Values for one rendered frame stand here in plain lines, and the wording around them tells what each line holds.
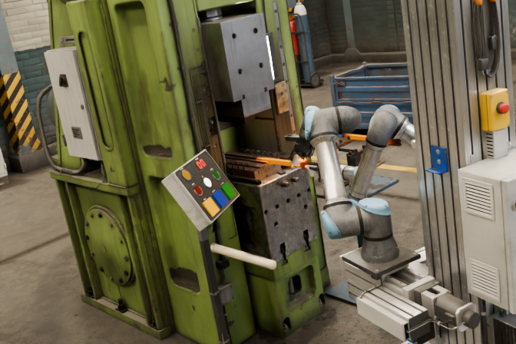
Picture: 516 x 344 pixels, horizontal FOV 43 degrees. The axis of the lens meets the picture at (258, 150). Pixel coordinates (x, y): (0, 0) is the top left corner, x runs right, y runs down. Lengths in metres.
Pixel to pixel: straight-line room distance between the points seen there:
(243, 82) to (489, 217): 1.55
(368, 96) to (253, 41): 3.96
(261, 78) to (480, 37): 1.45
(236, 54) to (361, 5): 9.12
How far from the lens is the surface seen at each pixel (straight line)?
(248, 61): 3.34
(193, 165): 2.99
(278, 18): 3.70
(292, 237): 3.60
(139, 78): 3.52
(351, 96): 7.32
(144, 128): 3.57
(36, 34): 9.23
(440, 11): 2.25
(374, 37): 12.25
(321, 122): 2.64
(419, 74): 2.38
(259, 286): 3.70
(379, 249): 2.59
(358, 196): 2.96
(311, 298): 3.83
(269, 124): 3.73
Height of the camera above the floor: 1.98
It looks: 15 degrees down
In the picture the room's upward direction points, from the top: 10 degrees counter-clockwise
